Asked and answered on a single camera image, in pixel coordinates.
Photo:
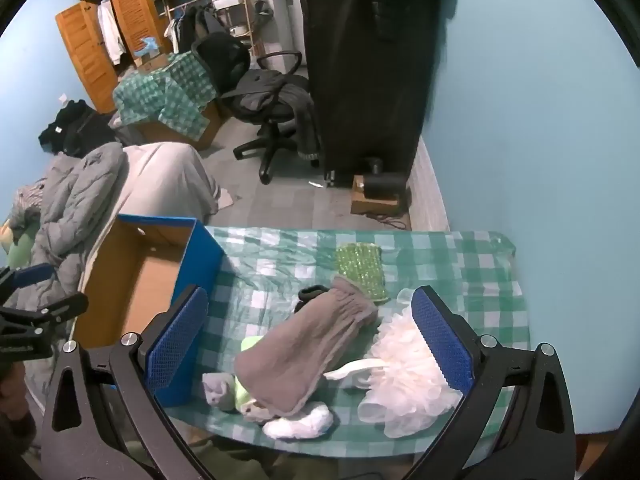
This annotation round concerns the black cylindrical device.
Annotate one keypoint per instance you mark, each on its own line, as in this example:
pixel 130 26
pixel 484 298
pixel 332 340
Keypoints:
pixel 385 182

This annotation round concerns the light green cloth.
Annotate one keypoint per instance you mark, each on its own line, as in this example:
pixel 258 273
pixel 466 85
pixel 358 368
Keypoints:
pixel 250 344

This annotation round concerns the green checked cloth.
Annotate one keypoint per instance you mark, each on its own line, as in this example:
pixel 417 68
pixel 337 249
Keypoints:
pixel 165 95

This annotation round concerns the small grey sock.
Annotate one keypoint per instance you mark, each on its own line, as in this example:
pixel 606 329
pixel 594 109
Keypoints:
pixel 217 390

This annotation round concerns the green checked tablecloth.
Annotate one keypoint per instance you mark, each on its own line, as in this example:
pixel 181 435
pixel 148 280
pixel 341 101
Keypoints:
pixel 280 260

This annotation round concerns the white fluffy sock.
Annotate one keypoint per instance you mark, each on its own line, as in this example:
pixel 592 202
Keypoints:
pixel 300 425

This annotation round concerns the green pillow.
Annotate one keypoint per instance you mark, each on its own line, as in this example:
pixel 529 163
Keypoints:
pixel 20 255

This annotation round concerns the brown cardboard box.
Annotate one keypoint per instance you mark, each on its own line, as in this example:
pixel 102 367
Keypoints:
pixel 210 130

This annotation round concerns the black office chair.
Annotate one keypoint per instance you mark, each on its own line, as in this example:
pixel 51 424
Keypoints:
pixel 270 140

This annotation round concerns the small wooden box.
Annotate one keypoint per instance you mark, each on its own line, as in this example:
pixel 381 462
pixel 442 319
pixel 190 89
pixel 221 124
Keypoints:
pixel 365 205

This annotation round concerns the grey jacket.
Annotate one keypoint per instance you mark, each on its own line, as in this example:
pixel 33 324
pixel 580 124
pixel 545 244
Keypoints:
pixel 280 97

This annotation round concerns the black bag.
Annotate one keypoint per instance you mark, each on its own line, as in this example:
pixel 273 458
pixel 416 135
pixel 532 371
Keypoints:
pixel 75 130

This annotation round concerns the blue cardboard box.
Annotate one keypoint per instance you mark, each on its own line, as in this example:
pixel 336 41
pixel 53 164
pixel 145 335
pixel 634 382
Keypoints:
pixel 205 260

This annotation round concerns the black backpack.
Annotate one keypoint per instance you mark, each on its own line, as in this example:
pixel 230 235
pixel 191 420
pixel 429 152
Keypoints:
pixel 220 60

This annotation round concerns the person's left forearm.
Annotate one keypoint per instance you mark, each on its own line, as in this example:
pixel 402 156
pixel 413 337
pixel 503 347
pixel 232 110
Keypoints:
pixel 12 400

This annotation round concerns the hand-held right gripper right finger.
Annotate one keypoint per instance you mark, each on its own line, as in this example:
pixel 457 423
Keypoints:
pixel 440 340

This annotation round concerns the white hanging garment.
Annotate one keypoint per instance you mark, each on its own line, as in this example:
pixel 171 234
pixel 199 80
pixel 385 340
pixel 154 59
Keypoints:
pixel 110 30

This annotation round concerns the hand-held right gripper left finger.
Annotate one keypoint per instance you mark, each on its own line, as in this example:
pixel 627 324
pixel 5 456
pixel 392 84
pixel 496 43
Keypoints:
pixel 177 340

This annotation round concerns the wooden wardrobe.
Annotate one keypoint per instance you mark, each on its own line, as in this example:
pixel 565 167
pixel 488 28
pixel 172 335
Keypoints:
pixel 85 55

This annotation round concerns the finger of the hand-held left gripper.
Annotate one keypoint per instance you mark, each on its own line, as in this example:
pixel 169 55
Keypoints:
pixel 32 276
pixel 50 312

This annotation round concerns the grey towel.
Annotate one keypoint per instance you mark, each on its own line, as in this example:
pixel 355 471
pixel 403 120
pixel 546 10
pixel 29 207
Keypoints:
pixel 300 345

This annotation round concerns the white sheet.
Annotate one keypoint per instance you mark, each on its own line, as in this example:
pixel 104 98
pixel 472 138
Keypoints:
pixel 165 180

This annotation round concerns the metal shelf rack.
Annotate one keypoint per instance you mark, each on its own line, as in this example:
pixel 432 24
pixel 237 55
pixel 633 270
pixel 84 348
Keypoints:
pixel 235 5

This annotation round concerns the tall black fabric wardrobe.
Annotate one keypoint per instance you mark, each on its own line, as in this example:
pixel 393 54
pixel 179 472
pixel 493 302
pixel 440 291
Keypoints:
pixel 365 85

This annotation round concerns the black sock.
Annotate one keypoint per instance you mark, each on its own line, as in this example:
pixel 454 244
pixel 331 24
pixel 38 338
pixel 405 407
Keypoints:
pixel 307 296

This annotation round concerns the grey quilted duvet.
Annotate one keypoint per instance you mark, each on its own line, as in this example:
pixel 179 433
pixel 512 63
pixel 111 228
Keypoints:
pixel 70 200

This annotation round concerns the white mesh bath pouf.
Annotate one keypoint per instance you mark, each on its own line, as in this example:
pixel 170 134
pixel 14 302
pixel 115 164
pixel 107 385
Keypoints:
pixel 405 360

